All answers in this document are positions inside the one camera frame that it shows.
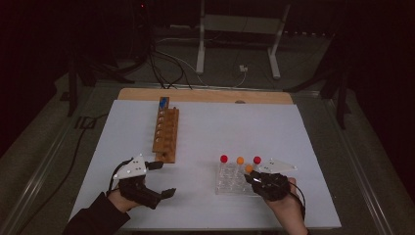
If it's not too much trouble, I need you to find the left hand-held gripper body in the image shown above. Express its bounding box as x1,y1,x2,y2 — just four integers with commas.
114,154,162,211

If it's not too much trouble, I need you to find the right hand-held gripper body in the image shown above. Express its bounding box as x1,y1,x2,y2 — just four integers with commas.
253,159,298,202

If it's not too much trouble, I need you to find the clear acrylic test tube rack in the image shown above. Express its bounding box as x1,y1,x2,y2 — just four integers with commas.
214,162,262,197

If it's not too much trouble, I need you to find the wooden test tube rack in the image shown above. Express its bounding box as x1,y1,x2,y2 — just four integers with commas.
152,96,180,165

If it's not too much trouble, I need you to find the person's right hand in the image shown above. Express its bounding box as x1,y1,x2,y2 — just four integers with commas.
264,176,309,235

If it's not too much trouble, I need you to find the person's left hand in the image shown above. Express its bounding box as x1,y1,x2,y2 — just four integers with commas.
107,189,141,213

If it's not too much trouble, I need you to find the white table mat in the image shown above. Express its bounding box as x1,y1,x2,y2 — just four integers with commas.
69,99,343,229

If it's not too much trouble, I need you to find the black tripod stand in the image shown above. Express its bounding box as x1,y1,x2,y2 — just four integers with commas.
59,53,135,118
283,35,352,130

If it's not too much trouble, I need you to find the white metal stand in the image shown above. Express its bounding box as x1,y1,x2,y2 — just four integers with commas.
195,0,292,80

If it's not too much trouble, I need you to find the power strip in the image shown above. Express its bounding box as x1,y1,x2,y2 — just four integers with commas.
283,29,328,37

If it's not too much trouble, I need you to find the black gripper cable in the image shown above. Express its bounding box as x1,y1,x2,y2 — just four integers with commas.
107,157,135,197
288,181,307,221

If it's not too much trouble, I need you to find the long black floor cable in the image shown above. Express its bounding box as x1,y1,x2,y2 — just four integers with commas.
16,112,111,235

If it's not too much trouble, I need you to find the metal floor rail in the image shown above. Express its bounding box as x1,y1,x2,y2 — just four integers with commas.
0,86,96,235
94,81,322,97
321,96,395,235

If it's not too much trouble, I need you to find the bundle of black cables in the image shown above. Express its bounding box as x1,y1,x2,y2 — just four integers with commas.
147,42,194,90

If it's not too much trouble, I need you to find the white floor cable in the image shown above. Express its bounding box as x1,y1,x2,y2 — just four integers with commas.
155,36,248,90

